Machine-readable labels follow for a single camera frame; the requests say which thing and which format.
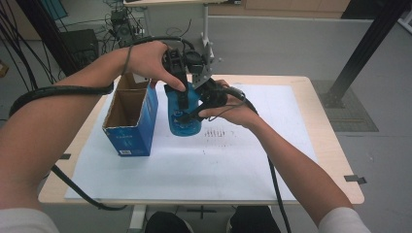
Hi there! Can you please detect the black computer tower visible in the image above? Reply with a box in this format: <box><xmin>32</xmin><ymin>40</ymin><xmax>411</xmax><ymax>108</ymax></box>
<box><xmin>59</xmin><ymin>28</ymin><xmax>100</xmax><ymax>71</ymax></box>

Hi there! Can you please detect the grey electronic device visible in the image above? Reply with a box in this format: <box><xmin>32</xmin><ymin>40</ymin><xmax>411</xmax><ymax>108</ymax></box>
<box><xmin>110</xmin><ymin>9</ymin><xmax>146</xmax><ymax>47</ymax></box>

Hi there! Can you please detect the white table leg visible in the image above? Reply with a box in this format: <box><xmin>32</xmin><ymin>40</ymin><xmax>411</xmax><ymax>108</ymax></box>
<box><xmin>127</xmin><ymin>204</ymin><xmax>148</xmax><ymax>233</ymax></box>

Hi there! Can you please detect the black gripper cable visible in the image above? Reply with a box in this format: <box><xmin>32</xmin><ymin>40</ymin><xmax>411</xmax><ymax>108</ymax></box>
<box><xmin>9</xmin><ymin>35</ymin><xmax>196</xmax><ymax>212</ymax></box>
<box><xmin>223</xmin><ymin>86</ymin><xmax>293</xmax><ymax>233</ymax></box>

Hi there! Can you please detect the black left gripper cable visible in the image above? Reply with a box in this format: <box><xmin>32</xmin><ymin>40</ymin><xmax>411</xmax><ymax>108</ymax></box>
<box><xmin>9</xmin><ymin>35</ymin><xmax>196</xmax><ymax>212</ymax></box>

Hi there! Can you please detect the black tape cross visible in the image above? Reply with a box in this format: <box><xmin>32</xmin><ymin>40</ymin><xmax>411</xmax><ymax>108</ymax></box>
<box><xmin>186</xmin><ymin>205</ymin><xmax>218</xmax><ymax>221</ymax></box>

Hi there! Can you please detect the person's right hand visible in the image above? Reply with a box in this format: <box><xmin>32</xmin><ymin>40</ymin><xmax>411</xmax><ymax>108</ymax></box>
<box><xmin>197</xmin><ymin>80</ymin><xmax>262</xmax><ymax>129</ymax></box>

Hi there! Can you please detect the blue cardboard box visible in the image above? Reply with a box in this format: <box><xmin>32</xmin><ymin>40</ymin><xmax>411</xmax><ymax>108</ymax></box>
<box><xmin>102</xmin><ymin>73</ymin><xmax>159</xmax><ymax>158</ymax></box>

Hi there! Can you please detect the grey ribbed floor mat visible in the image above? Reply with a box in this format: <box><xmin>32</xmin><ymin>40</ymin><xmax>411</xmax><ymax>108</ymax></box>
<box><xmin>312</xmin><ymin>80</ymin><xmax>379</xmax><ymax>133</ymax></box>

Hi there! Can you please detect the dark stand post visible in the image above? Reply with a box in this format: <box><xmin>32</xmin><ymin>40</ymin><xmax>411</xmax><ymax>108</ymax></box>
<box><xmin>16</xmin><ymin>0</ymin><xmax>80</xmax><ymax>78</ymax></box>

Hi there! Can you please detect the blue bottle with white cap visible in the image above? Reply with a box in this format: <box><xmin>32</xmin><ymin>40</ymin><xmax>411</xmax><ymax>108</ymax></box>
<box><xmin>165</xmin><ymin>82</ymin><xmax>203</xmax><ymax>138</ymax></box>

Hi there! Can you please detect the person's leg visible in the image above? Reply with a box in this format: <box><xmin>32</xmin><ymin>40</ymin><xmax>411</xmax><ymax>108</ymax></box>
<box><xmin>144</xmin><ymin>212</ymin><xmax>195</xmax><ymax>233</ymax></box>
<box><xmin>226</xmin><ymin>205</ymin><xmax>282</xmax><ymax>233</ymax></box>

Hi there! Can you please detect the white left sleeve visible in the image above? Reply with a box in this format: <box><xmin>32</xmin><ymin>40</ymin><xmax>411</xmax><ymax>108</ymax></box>
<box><xmin>0</xmin><ymin>208</ymin><xmax>61</xmax><ymax>233</ymax></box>

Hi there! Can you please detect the person's left hand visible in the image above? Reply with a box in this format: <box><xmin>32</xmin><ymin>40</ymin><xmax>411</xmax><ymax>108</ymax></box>
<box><xmin>124</xmin><ymin>41</ymin><xmax>188</xmax><ymax>92</ymax></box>

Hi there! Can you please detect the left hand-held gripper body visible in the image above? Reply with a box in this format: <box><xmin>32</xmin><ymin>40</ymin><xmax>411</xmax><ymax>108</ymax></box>
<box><xmin>162</xmin><ymin>48</ymin><xmax>205</xmax><ymax>83</ymax></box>

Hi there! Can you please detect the white paper sheet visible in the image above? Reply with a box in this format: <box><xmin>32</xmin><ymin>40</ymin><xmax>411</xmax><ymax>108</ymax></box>
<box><xmin>64</xmin><ymin>83</ymin><xmax>319</xmax><ymax>202</ymax></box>

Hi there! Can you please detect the white sleeve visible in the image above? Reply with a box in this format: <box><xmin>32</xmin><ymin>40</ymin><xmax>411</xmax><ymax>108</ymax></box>
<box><xmin>318</xmin><ymin>207</ymin><xmax>372</xmax><ymax>233</ymax></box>
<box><xmin>0</xmin><ymin>208</ymin><xmax>61</xmax><ymax>233</ymax></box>

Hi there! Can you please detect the white right sleeve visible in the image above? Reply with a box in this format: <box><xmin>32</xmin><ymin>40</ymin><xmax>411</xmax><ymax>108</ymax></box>
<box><xmin>318</xmin><ymin>207</ymin><xmax>372</xmax><ymax>233</ymax></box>

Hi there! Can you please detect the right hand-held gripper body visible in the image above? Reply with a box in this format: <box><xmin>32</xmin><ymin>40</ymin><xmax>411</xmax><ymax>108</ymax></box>
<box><xmin>191</xmin><ymin>58</ymin><xmax>229</xmax><ymax>111</ymax></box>

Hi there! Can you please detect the black metal stand post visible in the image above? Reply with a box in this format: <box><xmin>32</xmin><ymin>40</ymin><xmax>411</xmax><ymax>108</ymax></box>
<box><xmin>319</xmin><ymin>0</ymin><xmax>412</xmax><ymax>110</ymax></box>

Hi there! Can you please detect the white desk leg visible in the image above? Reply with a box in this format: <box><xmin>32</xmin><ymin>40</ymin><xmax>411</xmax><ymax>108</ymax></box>
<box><xmin>199</xmin><ymin>3</ymin><xmax>217</xmax><ymax>61</ymax></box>

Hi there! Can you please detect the person's right leg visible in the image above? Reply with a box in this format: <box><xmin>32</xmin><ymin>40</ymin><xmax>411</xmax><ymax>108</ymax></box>
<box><xmin>226</xmin><ymin>205</ymin><xmax>282</xmax><ymax>233</ymax></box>

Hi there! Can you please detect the bundle of black cables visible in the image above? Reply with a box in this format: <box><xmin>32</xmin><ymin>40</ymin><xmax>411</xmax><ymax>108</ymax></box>
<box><xmin>0</xmin><ymin>6</ymin><xmax>60</xmax><ymax>92</ymax></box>

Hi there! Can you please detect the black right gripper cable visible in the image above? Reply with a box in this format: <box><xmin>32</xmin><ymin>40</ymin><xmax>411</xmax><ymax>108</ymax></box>
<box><xmin>223</xmin><ymin>86</ymin><xmax>293</xmax><ymax>233</ymax></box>

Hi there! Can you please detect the person's left leg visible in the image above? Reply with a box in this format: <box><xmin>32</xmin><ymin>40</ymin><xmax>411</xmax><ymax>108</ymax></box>
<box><xmin>144</xmin><ymin>212</ymin><xmax>195</xmax><ymax>233</ymax></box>

